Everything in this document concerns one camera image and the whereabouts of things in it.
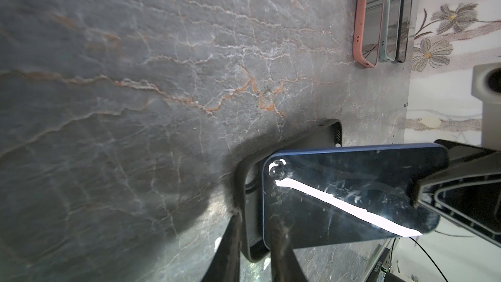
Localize pink phone case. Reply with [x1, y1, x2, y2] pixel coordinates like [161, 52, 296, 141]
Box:
[352, 0, 385, 68]

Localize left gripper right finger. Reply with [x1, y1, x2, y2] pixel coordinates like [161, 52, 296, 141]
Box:
[269, 219, 308, 282]

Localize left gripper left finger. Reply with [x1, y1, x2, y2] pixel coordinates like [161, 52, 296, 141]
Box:
[202, 212, 242, 282]

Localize light blue phone case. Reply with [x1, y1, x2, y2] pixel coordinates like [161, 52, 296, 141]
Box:
[379, 0, 401, 62]

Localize blue-edged phone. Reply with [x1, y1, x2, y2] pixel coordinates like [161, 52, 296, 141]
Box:
[262, 143, 449, 249]

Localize black phone case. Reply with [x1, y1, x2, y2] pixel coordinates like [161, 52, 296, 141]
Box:
[395, 0, 412, 63]
[234, 119, 343, 262]

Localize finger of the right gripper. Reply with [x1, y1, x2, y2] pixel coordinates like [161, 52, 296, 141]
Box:
[412, 140, 500, 247]

